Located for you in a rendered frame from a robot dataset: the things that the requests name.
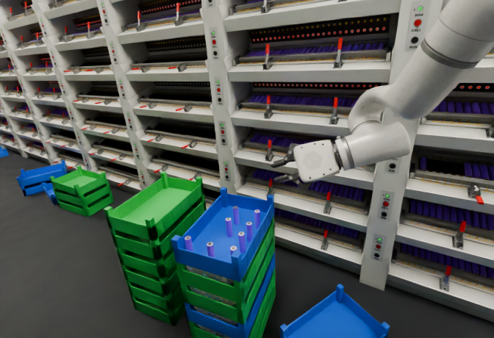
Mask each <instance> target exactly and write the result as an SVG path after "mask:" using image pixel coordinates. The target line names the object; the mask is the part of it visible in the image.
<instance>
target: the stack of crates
mask: <svg viewBox="0 0 494 338"><path fill-rule="evenodd" d="M160 176H161V179H159V180H157V181H156V182H155V183H153V184H151V185H150V186H148V187H147V188H146V189H144V190H142V191H141V192H139V193H138V194H137V195H135V196H133V197H131V198H130V199H129V200H127V201H125V202H124V203H122V204H121V205H120V206H118V207H116V208H115V209H112V207H111V206H107V207H106V208H104V214H105V217H106V219H107V223H108V226H109V229H110V232H111V235H112V239H113V242H114V244H115V249H116V251H117V254H118V258H119V261H120V263H121V267H122V270H123V274H124V277H125V279H126V283H127V286H128V289H129V293H130V295H131V298H132V302H133V305H134V308H135V309H136V310H138V311H140V312H142V313H145V314H147V315H150V316H152V317H155V318H157V319H158V320H161V321H163V322H165V323H168V324H170V325H173V326H176V324H177V323H178V321H179V319H180V318H181V316H182V315H183V314H184V312H185V310H186V308H185V302H184V298H183V294H182V288H181V284H180V280H179V274H178V270H177V266H176V260H175V256H174V252H173V246H172V242H171V239H172V238H173V237H174V236H175V235H177V236H180V237H182V236H183V234H184V233H185V232H186V231H187V230H188V229H189V228H190V227H191V226H192V225H193V224H194V223H195V222H196V221H197V220H198V219H199V218H200V217H201V216H202V215H203V214H204V212H205V211H206V210H207V208H206V203H205V197H204V187H203V181H202V177H199V176H198V177H197V178H196V181H190V180H185V179H176V178H171V177H167V172H165V171H163V172H161V173H160Z"/></svg>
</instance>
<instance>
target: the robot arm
mask: <svg viewBox="0 0 494 338"><path fill-rule="evenodd" d="M493 47H494V0H449V1H448V3H447V5H446V6H445V7H444V9H443V11H442V12H441V13H440V15H439V16H438V18H437V20H436V21H435V22H434V24H433V25H432V27H431V29H430V30H429V31H428V32H427V34H426V36H425V37H424V39H423V40H422V41H421V43H420V45H419V46H418V48H417V49H416V51H415V53H414V54H413V55H412V57H411V58H410V60H409V62H408V63H407V64H406V66H405V67H404V69H403V71H402V72H401V73H400V75H399V76H398V78H397V79H396V81H395V82H394V83H393V84H392V85H385V86H378V87H373V88H371V89H369V90H367V91H365V92H364V93H363V94H362V95H361V96H360V97H359V99H358V100H357V102H356V104H355V105H354V107H353V108H352V110H351V112H350V114H349V116H348V127H349V130H350V132H351V135H349V136H346V137H344V138H342V137H341V136H338V137H336V138H337V139H336V140H335V144H333V142H332V143H331V141H330V140H321V141H316V142H312V143H306V144H303V145H299V144H295V143H291V144H290V147H289V151H288V152H287V154H286V156H285V157H284V159H280V160H277V161H274V162H273V164H271V167H272V168H277V167H280V166H283V165H286V164H287V163H288V162H296V164H297V168H298V173H295V174H293V175H283V176H279V177H276V178H274V181H277V182H278V183H281V182H284V181H289V180H291V181H293V182H295V183H296V184H297V185H298V186H299V187H300V188H301V189H302V190H306V189H307V188H308V187H309V186H310V185H311V184H312V183H313V182H315V181H320V180H322V179H326V178H329V177H331V176H334V175H336V174H338V173H340V170H341V167H343V170H350V169H353V168H358V167H362V166H365V165H370V164H373V163H377V162H382V161H385V160H389V159H394V158H397V157H402V156H406V155H408V154H409V153H410V151H411V142H410V139H409V135H408V133H407V131H406V129H405V127H404V126H403V125H402V124H401V123H400V122H394V123H389V124H382V123H381V121H380V115H381V113H382V112H383V111H384V109H385V108H386V107H387V108H388V109H390V110H391V111H392V112H394V113H395V114H397V115H398V116H399V117H401V118H403V119H406V120H409V121H415V120H418V119H421V118H423V117H425V116H427V115H428V114H429V113H430V112H431V111H432V110H434V109H435V108H436V107H437V106H438V105H439V104H440V102H441V101H442V100H443V99H444V98H445V97H446V96H447V95H448V94H449V93H450V92H451V91H452V90H453V89H454V88H455V87H456V86H457V85H458V84H459V83H460V82H461V81H462V80H463V79H464V78H465V77H466V76H467V75H468V74H469V73H470V72H471V71H472V70H473V69H474V68H475V67H476V65H477V64H478V63H479V62H480V61H481V60H482V59H483V58H484V57H485V56H486V55H487V54H488V53H489V52H490V50H491V49H492V48H493ZM293 153H294V155H293ZM300 178H301V180H302V181H303V182H304V183H305V184H303V183H302V182H301V181H300V180H298V179H300Z"/></svg>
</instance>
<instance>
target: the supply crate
mask: <svg viewBox="0 0 494 338"><path fill-rule="evenodd" d="M220 191H221V195H220V196H219V197H218V198H217V199H216V200H215V201H214V203H213V204H212V205H211V206H210V207H209V208H208V209H207V210H206V211H205V212H204V214H203V215H202V216H201V217H200V218H199V219H198V220H197V221H196V222H195V223H194V224H193V225H192V226H191V227H190V228H189V229H188V230H187V231H186V232H185V233H184V234H183V236H182V237H180V236H177V235H175V236H174V237H173V238H172V239H171V242H172V246H173V252H174V256H175V260H176V262H178V263H181V264H184V265H187V266H190V267H194V268H197V269H199V270H203V271H207V272H209V273H213V274H215V275H218V276H223V277H225V278H229V279H232V280H235V281H239V282H241V280H242V278H243V276H244V274H245V272H246V270H247V268H248V266H249V264H250V262H251V260H252V258H253V256H254V254H255V252H256V250H257V248H258V246H259V244H260V242H261V240H262V238H263V236H264V234H265V232H266V230H267V228H268V226H269V224H270V222H271V220H272V218H273V216H274V195H268V197H267V200H263V199H258V198H250V197H245V196H241V195H233V194H228V193H227V187H222V188H221V189H220ZM233 206H238V212H239V222H240V223H239V224H238V225H235V224H234V218H233V209H232V207H233ZM256 209H258V210H259V211H260V225H259V227H258V229H256V228H255V219H254V210H256ZM227 217H230V218H231V219H232V233H233V236H232V237H227V233H226V218H227ZM249 221H250V222H252V229H253V237H252V239H251V242H248V241H247V232H246V223H247V222H249ZM241 231H243V232H244V233H245V241H246V250H245V252H244V253H241V252H240V248H239V239H238V233H239V232H241ZM186 236H191V240H192V244H193V251H189V250H187V249H186V245H185V237H186ZM208 242H213V245H214V251H215V258H213V257H211V256H208V253H207V243H208ZM232 246H236V247H237V251H234V252H233V253H232V255H231V253H230V248H231V247H232ZM231 259H232V260H231Z"/></svg>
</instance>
